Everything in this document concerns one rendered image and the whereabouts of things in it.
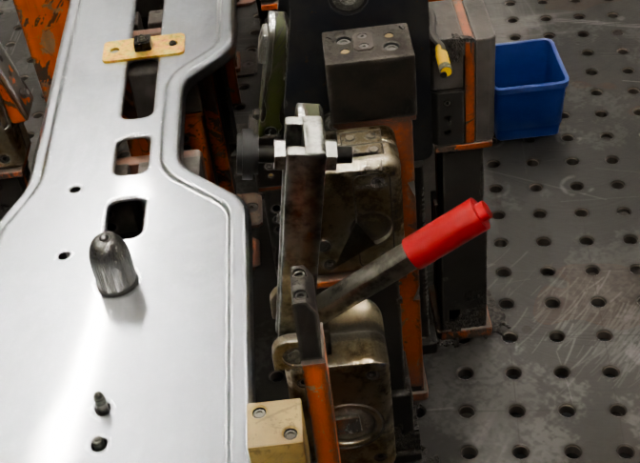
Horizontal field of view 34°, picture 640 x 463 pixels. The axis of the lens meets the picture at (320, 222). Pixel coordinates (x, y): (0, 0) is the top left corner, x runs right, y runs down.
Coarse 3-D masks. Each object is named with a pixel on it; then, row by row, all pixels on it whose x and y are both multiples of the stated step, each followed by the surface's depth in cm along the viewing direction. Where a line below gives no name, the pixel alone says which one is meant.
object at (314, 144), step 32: (288, 128) 60; (320, 128) 59; (256, 160) 59; (288, 160) 58; (320, 160) 58; (288, 192) 59; (320, 192) 60; (288, 224) 61; (320, 224) 61; (288, 256) 63; (288, 288) 64; (288, 320) 66
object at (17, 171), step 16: (0, 96) 102; (0, 112) 102; (0, 128) 103; (16, 128) 106; (0, 144) 104; (16, 144) 105; (0, 160) 106; (16, 160) 106; (0, 176) 107; (16, 176) 107; (0, 192) 109; (16, 192) 109; (0, 208) 110; (64, 256) 121
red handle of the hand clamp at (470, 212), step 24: (456, 216) 63; (480, 216) 63; (408, 240) 65; (432, 240) 64; (456, 240) 64; (384, 264) 66; (408, 264) 65; (336, 288) 67; (360, 288) 66; (384, 288) 66; (336, 312) 67
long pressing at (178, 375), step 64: (128, 0) 116; (192, 0) 115; (64, 64) 108; (128, 64) 107; (192, 64) 105; (64, 128) 99; (128, 128) 98; (64, 192) 92; (128, 192) 91; (192, 192) 90; (0, 256) 86; (192, 256) 84; (0, 320) 81; (64, 320) 80; (128, 320) 80; (192, 320) 79; (0, 384) 76; (64, 384) 75; (128, 384) 75; (192, 384) 74; (0, 448) 72; (64, 448) 71; (128, 448) 71; (192, 448) 70
